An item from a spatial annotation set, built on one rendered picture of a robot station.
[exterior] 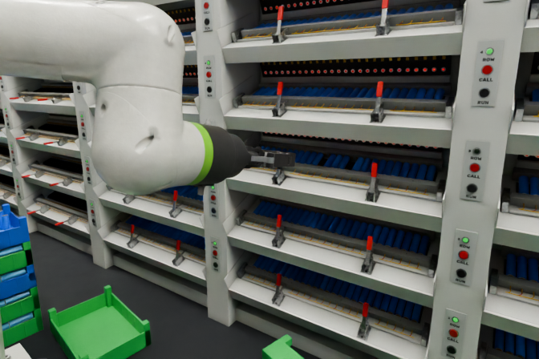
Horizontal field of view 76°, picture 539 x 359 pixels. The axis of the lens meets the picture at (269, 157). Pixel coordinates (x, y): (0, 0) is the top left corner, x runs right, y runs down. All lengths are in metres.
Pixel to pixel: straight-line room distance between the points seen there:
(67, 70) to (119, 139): 0.10
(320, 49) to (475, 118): 0.37
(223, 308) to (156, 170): 0.92
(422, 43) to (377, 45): 0.09
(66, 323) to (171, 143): 1.13
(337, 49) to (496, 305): 0.66
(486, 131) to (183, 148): 0.59
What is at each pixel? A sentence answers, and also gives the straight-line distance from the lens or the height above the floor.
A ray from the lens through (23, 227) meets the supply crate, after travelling 1.34.
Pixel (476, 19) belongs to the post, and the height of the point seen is 0.93.
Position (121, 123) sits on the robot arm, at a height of 0.77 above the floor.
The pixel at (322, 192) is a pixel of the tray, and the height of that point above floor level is 0.53.
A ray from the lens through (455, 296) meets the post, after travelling 0.92.
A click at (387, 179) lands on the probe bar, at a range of 0.91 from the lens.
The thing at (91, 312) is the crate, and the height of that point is 0.00.
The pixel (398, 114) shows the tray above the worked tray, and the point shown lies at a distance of 0.86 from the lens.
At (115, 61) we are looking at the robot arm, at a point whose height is 0.83.
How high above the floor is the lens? 0.81
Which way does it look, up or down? 12 degrees down
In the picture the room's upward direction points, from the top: straight up
